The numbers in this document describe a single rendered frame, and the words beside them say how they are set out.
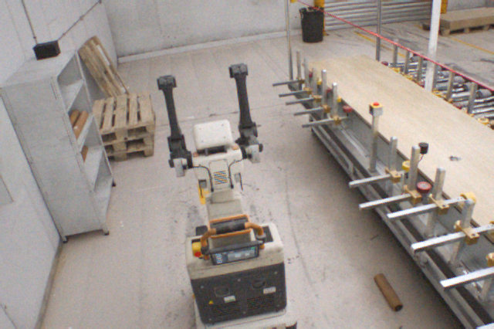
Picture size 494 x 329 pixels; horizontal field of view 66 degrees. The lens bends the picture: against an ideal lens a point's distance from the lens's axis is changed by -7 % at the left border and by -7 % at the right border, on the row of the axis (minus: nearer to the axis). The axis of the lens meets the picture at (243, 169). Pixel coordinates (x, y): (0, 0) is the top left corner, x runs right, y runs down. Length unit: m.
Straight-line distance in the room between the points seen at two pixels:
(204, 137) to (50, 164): 1.76
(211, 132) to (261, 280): 0.88
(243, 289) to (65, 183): 1.97
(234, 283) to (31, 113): 2.09
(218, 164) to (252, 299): 0.82
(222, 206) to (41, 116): 1.72
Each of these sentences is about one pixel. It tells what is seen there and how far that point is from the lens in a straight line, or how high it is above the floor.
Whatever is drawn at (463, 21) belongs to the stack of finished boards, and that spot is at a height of 0.28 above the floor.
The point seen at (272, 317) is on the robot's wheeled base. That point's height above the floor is 0.28.
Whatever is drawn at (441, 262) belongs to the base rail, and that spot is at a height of 0.69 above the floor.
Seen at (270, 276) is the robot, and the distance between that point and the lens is 2.35.
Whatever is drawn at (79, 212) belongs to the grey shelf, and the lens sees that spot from 3.87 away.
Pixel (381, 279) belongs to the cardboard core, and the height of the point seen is 0.08.
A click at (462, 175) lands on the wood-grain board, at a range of 2.75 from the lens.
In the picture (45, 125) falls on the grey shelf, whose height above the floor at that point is 1.18.
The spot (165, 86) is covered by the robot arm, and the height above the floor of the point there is 1.59.
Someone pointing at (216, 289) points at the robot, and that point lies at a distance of 2.35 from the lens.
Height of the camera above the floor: 2.32
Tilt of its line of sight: 31 degrees down
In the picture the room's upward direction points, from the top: 7 degrees counter-clockwise
